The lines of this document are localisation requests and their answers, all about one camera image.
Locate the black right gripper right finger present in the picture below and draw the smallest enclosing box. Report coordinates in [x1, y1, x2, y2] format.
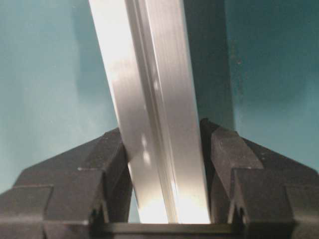
[200, 119, 319, 239]

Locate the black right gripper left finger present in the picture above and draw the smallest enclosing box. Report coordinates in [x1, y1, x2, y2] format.
[0, 129, 132, 239]

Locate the silver aluminium extrusion rail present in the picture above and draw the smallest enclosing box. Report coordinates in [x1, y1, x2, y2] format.
[89, 0, 210, 224]

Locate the teal table cloth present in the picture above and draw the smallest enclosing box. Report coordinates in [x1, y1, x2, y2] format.
[0, 0, 319, 191]

